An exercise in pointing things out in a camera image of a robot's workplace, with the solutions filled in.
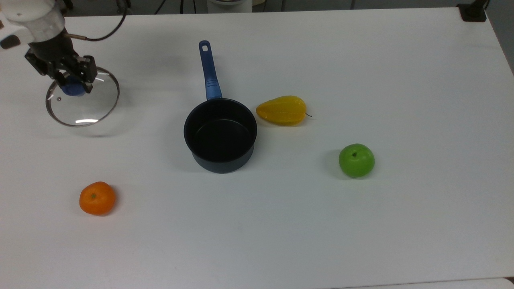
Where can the orange mandarin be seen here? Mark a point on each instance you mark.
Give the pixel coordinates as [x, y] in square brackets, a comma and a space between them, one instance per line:
[97, 198]

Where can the glass lid with blue knob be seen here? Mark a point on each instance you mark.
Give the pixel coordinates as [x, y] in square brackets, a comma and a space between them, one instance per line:
[90, 108]

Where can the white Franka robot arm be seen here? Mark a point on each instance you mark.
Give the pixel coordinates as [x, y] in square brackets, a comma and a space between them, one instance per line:
[34, 20]

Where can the yellow starfruit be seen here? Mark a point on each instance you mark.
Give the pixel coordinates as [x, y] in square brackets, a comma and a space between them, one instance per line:
[283, 110]

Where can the white round pedestal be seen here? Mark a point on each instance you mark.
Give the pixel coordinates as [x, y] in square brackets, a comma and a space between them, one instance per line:
[229, 5]

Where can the black table clamp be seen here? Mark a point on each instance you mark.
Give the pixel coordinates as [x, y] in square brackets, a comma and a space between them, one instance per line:
[473, 12]

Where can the green apple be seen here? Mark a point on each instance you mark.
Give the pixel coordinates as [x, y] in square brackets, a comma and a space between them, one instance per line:
[356, 161]

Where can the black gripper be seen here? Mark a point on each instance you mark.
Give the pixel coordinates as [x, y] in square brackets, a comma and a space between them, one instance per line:
[52, 56]

